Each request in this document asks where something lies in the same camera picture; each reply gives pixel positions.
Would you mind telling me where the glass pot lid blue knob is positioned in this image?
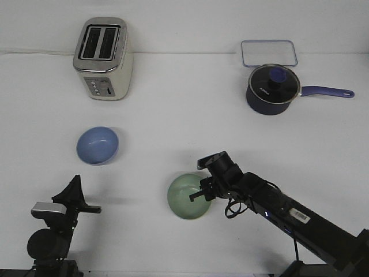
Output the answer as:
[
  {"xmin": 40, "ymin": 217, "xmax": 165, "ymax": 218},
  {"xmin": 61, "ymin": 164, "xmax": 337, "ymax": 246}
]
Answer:
[{"xmin": 249, "ymin": 64, "xmax": 300, "ymax": 104}]

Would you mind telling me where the cream and steel toaster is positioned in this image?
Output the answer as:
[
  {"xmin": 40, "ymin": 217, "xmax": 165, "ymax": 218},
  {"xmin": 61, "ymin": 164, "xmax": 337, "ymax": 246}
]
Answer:
[{"xmin": 73, "ymin": 17, "xmax": 133, "ymax": 100}]

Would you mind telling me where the dark blue saucepan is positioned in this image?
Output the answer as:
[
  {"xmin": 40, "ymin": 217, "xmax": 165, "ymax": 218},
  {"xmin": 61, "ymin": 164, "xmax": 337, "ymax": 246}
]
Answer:
[{"xmin": 246, "ymin": 86, "xmax": 355, "ymax": 115}]

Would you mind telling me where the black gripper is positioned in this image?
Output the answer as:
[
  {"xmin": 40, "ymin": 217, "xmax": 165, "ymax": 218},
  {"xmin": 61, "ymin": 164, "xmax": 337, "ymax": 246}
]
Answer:
[
  {"xmin": 46, "ymin": 175, "xmax": 101, "ymax": 231},
  {"xmin": 189, "ymin": 152, "xmax": 244, "ymax": 201}
]

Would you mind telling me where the blue bowl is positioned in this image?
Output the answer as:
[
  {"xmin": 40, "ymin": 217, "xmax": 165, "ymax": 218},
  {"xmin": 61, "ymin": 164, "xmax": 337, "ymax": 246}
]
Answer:
[{"xmin": 76, "ymin": 126, "xmax": 119, "ymax": 166}]

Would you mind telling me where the green bowl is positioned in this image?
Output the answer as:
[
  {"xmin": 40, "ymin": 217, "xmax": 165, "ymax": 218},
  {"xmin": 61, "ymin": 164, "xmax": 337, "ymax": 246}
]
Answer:
[{"xmin": 167, "ymin": 174, "xmax": 211, "ymax": 220}]

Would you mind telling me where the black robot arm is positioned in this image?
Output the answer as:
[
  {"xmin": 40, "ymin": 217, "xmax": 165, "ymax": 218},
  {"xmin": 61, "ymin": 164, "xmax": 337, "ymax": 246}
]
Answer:
[
  {"xmin": 27, "ymin": 175, "xmax": 101, "ymax": 276},
  {"xmin": 190, "ymin": 151, "xmax": 368, "ymax": 276}
]

